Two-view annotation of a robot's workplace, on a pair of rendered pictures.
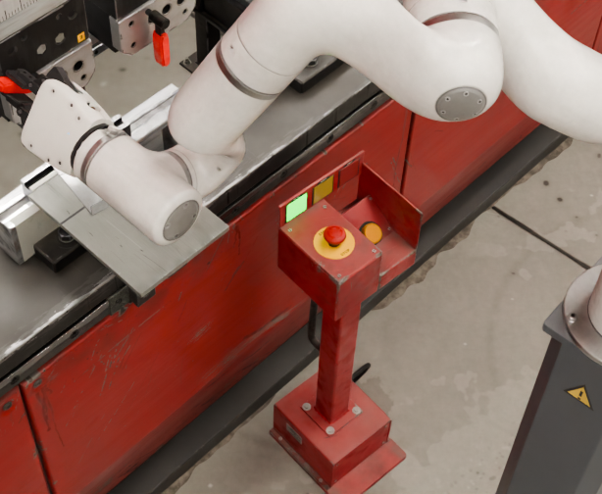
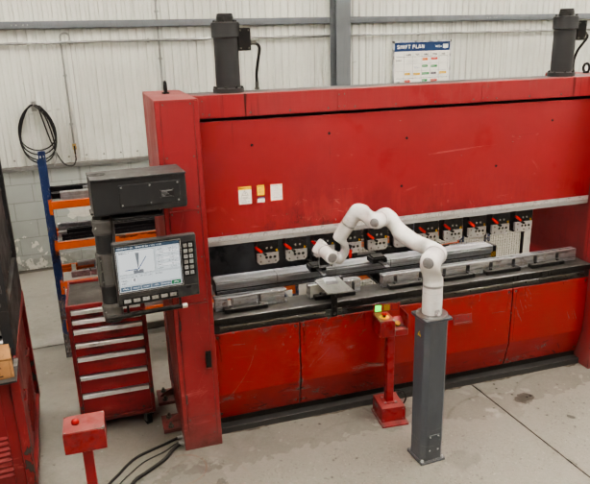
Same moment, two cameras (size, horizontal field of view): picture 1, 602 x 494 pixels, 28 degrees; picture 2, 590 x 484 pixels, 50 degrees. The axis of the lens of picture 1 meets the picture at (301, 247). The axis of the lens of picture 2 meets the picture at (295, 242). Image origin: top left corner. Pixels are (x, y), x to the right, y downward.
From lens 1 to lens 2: 2.90 m
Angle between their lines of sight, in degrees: 43
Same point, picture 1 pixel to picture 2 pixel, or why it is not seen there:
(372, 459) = (398, 421)
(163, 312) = (339, 327)
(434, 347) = not seen: hidden behind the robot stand
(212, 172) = (342, 254)
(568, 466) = (420, 365)
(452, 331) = not seen: hidden behind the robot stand
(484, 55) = (380, 215)
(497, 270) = (464, 397)
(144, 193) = (327, 251)
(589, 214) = (504, 393)
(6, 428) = (293, 333)
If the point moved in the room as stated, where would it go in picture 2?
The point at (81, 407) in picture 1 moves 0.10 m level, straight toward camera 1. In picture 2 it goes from (313, 344) to (310, 350)
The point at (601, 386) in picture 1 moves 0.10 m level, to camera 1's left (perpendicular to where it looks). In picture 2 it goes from (421, 327) to (405, 324)
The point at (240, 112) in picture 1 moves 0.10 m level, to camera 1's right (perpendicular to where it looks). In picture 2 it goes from (343, 229) to (357, 231)
